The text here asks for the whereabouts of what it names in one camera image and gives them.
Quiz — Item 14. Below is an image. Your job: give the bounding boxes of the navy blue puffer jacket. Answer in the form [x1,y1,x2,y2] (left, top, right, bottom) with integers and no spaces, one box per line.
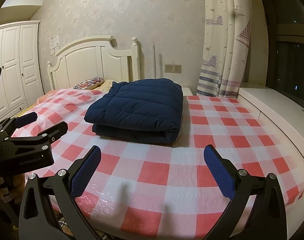
[84,79,183,145]

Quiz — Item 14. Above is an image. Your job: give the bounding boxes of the hand holding left gripper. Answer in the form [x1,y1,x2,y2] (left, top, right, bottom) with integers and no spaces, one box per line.
[0,174,25,204]

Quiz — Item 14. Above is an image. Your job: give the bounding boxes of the patterned decorative pillow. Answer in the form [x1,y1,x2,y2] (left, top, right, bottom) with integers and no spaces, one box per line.
[73,77,104,90]

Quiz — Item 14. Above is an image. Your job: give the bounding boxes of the white wardrobe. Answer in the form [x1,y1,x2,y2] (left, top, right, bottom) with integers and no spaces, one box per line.
[0,21,44,120]

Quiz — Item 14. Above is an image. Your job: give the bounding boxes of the cream yellow pillow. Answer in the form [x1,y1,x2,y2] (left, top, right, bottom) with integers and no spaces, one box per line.
[95,80,115,93]

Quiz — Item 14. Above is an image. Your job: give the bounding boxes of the red white checkered bed cover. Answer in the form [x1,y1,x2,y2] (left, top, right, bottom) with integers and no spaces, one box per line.
[15,89,304,239]

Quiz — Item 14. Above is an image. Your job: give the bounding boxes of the white wooden headboard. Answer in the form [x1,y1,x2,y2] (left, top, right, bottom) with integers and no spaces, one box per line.
[47,35,141,90]

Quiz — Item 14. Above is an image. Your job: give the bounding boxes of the white window sill bench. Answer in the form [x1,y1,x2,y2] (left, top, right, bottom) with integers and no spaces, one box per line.
[237,85,304,239]

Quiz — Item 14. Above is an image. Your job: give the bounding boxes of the slim silver desk lamp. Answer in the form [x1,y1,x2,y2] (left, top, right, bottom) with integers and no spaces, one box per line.
[152,44,157,79]

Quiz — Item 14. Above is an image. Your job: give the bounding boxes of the white nightstand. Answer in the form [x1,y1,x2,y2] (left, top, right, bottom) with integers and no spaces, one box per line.
[182,87,193,96]

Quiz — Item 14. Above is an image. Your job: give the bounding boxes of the nautical print curtain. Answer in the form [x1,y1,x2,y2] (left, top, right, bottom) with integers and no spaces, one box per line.
[196,0,252,98]

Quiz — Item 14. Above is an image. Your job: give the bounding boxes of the paper notices on wall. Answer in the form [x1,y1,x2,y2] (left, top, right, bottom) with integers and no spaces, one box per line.
[49,34,60,56]

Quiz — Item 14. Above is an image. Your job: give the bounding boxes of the wall switch socket panel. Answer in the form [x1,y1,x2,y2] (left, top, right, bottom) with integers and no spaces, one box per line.
[164,64,182,74]

